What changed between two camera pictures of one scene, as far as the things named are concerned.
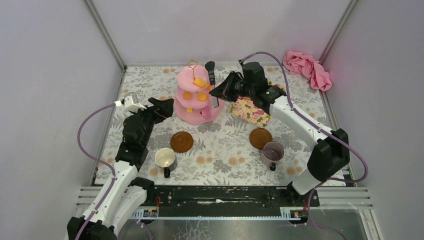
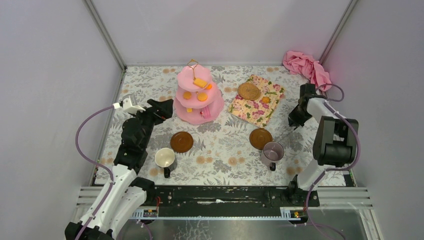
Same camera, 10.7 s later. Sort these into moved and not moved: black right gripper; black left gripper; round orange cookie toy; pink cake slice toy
Moved: black right gripper
Not moved: round orange cookie toy; pink cake slice toy; black left gripper
